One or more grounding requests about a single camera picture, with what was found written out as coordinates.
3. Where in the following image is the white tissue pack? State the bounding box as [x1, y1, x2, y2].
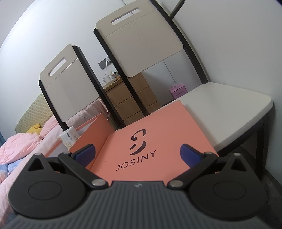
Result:
[59, 126, 80, 150]

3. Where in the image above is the pink open storage box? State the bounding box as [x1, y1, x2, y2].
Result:
[45, 114, 114, 170]

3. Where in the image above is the pink box lid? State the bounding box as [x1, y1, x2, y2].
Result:
[90, 101, 216, 184]

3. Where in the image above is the pink pillow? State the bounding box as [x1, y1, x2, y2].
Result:
[39, 100, 108, 139]

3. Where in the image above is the yellow plush toy on bed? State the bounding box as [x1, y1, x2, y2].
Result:
[26, 123, 42, 135]

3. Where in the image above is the beige quilted headboard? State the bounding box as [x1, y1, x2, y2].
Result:
[15, 93, 53, 134]

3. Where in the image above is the pink duvet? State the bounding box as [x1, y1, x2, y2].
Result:
[1, 133, 48, 165]

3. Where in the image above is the small purple box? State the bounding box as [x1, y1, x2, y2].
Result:
[169, 84, 187, 99]

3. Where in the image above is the pink bed sheet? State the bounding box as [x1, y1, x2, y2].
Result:
[0, 140, 66, 221]

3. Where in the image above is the beige chair near bed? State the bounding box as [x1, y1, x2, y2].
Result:
[39, 44, 126, 131]

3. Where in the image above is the wooden drawer cabinet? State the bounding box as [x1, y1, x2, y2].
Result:
[103, 73, 161, 125]

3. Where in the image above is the beige chair with white seat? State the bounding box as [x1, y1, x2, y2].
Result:
[94, 1, 273, 167]

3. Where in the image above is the wall power socket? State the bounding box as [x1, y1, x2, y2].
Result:
[99, 57, 112, 70]

